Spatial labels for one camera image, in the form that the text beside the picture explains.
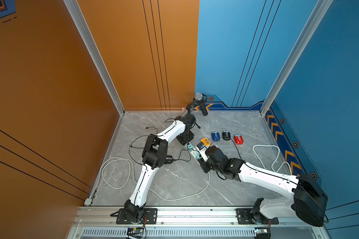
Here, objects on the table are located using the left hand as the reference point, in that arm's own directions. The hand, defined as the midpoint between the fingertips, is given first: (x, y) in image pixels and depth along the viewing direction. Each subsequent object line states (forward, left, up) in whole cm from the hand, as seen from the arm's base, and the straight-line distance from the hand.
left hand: (190, 139), depth 102 cm
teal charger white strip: (-11, -2, +1) cm, 11 cm away
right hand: (-19, -5, +9) cm, 22 cm away
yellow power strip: (-2, -10, +1) cm, 10 cm away
